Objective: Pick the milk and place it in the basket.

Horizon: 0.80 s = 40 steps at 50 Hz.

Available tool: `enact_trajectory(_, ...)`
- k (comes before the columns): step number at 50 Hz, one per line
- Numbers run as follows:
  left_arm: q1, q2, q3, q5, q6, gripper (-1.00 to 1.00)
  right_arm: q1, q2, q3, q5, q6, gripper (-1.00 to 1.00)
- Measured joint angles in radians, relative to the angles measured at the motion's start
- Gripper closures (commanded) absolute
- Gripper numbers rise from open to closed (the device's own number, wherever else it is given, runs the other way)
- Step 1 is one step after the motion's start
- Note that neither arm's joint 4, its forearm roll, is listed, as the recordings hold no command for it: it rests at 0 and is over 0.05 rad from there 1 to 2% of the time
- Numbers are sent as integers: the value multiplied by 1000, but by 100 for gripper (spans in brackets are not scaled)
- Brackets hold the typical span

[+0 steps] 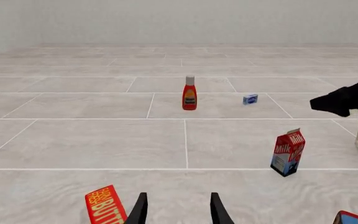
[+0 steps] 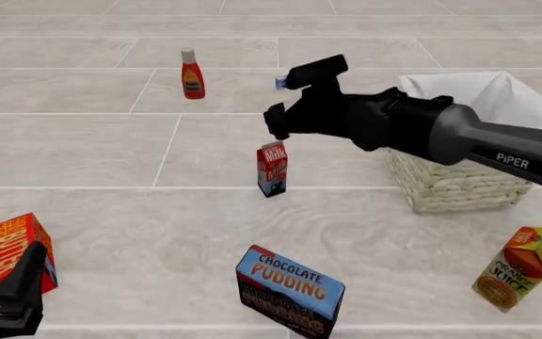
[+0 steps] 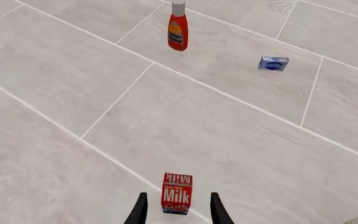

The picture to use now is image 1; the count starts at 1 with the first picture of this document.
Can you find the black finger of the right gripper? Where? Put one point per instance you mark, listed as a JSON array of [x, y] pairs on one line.
[[332, 103]]

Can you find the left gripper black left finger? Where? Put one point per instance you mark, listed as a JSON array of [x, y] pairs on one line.
[[140, 211]]

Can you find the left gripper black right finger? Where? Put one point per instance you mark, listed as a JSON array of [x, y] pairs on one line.
[[218, 212]]

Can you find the red blue milk carton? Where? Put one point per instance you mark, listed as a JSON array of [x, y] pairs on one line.
[[286, 155]]

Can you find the red butter box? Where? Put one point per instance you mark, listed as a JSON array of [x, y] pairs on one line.
[[104, 205]]

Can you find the red blue printed box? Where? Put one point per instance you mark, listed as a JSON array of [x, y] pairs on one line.
[[354, 219]]

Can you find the red ketchup bottle grey cap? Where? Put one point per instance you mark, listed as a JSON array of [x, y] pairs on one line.
[[190, 98]]

